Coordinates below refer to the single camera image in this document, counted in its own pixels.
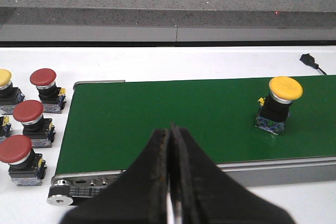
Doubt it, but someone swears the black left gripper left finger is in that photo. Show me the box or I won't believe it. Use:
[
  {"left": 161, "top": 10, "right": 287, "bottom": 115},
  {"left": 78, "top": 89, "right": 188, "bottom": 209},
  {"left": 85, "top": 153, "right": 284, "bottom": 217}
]
[{"left": 61, "top": 129, "right": 168, "bottom": 223}]

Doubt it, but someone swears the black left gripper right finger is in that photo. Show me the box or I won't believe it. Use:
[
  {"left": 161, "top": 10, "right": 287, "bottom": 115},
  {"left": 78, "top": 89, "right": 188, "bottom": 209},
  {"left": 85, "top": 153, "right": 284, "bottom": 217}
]
[{"left": 170, "top": 125, "right": 294, "bottom": 223}]

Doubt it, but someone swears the yellow mushroom push button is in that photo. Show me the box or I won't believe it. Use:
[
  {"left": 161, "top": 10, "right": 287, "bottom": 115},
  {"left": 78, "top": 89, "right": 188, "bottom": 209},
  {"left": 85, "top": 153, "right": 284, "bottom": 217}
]
[
  {"left": 0, "top": 69, "right": 25, "bottom": 115},
  {"left": 255, "top": 76, "right": 303, "bottom": 135}
]

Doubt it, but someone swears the green conveyor belt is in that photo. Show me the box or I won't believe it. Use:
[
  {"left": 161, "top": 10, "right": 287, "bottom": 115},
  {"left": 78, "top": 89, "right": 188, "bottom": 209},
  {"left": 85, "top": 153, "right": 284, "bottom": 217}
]
[{"left": 56, "top": 75, "right": 335, "bottom": 175}]

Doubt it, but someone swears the red mushroom push button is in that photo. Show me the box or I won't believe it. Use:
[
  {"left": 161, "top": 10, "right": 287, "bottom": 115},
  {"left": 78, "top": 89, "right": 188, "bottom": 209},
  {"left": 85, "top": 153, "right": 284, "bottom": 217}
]
[
  {"left": 30, "top": 68, "right": 66, "bottom": 114},
  {"left": 1, "top": 135, "right": 46, "bottom": 186},
  {"left": 13, "top": 100, "right": 55, "bottom": 148}
]

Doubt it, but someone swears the small black sensor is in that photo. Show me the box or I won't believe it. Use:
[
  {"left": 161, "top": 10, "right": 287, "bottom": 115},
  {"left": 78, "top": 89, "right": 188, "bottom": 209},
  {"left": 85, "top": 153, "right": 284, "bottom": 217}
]
[{"left": 300, "top": 54, "right": 319, "bottom": 69}]

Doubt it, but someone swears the aluminium conveyor frame rail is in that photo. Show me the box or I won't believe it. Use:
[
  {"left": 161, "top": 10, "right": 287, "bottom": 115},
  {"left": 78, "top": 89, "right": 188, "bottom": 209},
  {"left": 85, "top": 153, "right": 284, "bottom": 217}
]
[{"left": 47, "top": 156, "right": 335, "bottom": 206}]

